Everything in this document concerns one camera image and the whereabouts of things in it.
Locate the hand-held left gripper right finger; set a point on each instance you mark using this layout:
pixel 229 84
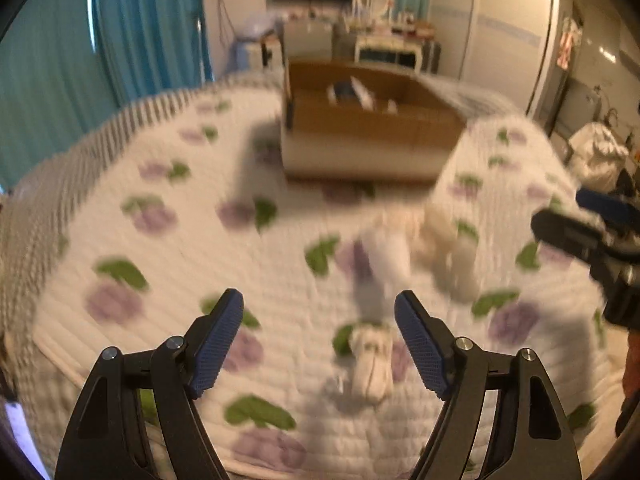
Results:
pixel 420 345

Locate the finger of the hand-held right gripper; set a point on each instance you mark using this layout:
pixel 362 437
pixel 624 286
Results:
pixel 565 232
pixel 605 205

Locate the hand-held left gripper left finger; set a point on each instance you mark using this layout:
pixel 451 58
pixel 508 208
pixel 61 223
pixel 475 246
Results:
pixel 217 345

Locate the small white soft toy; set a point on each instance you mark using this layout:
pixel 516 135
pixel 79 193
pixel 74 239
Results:
pixel 372 365

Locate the cardboard box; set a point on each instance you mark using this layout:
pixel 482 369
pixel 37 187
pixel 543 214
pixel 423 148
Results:
pixel 360 130

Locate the person's right forearm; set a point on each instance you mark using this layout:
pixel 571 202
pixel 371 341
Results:
pixel 631 375

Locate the blue and white soft item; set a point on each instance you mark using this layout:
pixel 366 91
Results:
pixel 350 92

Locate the white bag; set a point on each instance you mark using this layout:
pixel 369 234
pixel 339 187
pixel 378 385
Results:
pixel 600 152

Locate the white floral quilt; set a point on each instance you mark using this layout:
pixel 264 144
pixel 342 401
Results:
pixel 250 240

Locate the red door ornament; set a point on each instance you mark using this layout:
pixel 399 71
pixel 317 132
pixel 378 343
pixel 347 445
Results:
pixel 569 42

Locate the white wardrobe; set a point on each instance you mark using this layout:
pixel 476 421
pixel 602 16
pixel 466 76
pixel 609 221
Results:
pixel 492 30

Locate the white dressing table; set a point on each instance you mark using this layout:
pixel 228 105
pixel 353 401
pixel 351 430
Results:
pixel 387 45

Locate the white cabinet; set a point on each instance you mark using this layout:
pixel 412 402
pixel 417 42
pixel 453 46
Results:
pixel 307 40

